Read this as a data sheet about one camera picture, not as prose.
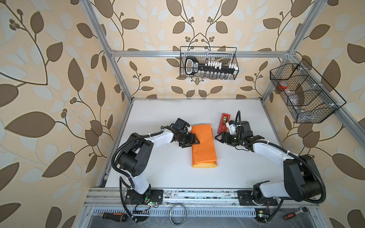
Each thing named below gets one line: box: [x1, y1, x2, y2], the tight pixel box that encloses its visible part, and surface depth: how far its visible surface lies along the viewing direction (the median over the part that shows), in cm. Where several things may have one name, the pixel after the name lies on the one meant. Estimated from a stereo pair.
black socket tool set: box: [184, 56, 240, 76], surface depth 84 cm
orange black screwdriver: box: [102, 212, 128, 223], surface depth 69 cm
